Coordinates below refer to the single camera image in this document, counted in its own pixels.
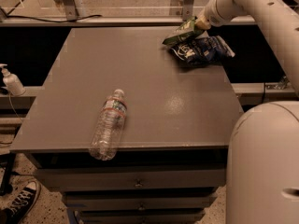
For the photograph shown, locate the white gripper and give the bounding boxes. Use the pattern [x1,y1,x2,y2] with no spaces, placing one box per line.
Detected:
[195,0,227,30]

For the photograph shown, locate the green jalapeno chip bag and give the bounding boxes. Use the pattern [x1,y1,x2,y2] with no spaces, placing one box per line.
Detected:
[163,16,205,46]

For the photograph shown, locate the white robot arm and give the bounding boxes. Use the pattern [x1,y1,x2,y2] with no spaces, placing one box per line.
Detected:
[198,0,299,224]

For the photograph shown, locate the blue chip bag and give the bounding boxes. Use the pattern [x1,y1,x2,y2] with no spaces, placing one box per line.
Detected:
[170,35,235,67]

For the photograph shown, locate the clear plastic water bottle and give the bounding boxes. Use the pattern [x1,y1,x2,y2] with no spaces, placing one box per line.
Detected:
[89,89,127,161]

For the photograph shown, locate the grey drawer cabinet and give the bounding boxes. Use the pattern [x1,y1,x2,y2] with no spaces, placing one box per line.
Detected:
[12,27,242,224]

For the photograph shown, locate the white pump sanitizer bottle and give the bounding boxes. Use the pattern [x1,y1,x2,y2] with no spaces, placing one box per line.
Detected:
[0,63,25,96]

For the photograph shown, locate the black canvas sneaker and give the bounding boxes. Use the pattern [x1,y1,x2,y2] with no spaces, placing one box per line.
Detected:
[1,181,40,224]

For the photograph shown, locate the metal frame rail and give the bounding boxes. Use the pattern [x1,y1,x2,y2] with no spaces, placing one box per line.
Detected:
[0,14,256,28]

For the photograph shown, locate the black cable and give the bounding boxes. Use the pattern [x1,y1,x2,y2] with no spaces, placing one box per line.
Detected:
[0,7,103,24]

